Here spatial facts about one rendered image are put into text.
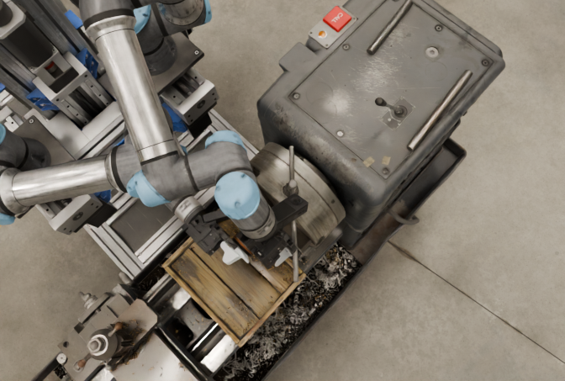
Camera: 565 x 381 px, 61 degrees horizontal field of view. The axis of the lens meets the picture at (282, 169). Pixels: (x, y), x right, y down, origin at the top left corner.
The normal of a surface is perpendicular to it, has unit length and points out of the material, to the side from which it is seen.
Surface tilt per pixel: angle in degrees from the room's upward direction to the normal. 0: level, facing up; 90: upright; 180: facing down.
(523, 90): 0
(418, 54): 0
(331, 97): 0
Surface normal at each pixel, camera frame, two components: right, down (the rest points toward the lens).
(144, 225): -0.04, -0.29
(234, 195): -0.26, -0.49
